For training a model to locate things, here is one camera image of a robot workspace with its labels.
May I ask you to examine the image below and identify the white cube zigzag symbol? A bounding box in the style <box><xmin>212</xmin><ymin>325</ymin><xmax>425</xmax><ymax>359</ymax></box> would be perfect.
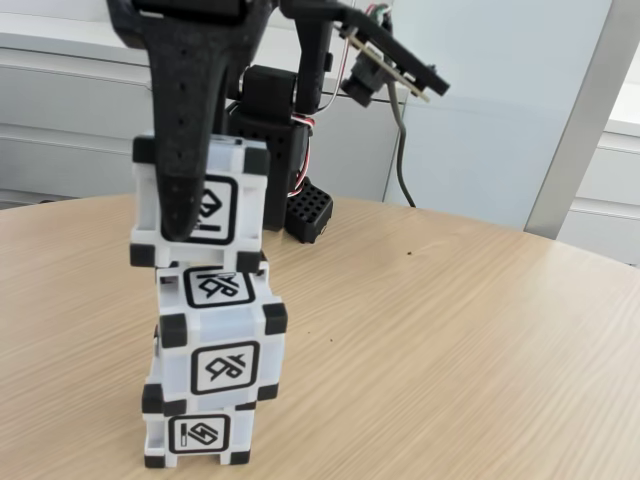
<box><xmin>140</xmin><ymin>383</ymin><xmax>259</xmax><ymax>470</ymax></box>

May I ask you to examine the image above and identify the grey metal post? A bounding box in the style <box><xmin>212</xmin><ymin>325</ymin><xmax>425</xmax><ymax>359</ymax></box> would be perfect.
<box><xmin>522</xmin><ymin>0</ymin><xmax>640</xmax><ymax>244</ymax></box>

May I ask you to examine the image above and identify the long white cabinet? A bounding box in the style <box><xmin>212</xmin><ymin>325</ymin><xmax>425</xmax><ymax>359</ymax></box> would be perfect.
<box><xmin>0</xmin><ymin>0</ymin><xmax>409</xmax><ymax>206</ymax></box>

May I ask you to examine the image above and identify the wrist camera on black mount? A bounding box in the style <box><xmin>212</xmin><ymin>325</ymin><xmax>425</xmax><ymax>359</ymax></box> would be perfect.
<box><xmin>327</xmin><ymin>0</ymin><xmax>451</xmax><ymax>109</ymax></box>

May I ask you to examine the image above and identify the small white cabinet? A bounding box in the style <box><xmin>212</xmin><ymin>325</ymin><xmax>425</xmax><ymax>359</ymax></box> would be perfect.
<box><xmin>567</xmin><ymin>117</ymin><xmax>640</xmax><ymax>266</ymax></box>

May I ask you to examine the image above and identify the white cube hexagon spiral symbol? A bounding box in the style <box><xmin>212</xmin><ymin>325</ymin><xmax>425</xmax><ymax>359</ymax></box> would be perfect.
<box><xmin>128</xmin><ymin>132</ymin><xmax>274</xmax><ymax>274</ymax></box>

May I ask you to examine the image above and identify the white cube crossed lines symbol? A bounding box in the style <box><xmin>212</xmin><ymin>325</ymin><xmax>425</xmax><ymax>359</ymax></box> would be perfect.
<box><xmin>154</xmin><ymin>262</ymin><xmax>290</xmax><ymax>411</ymax></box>

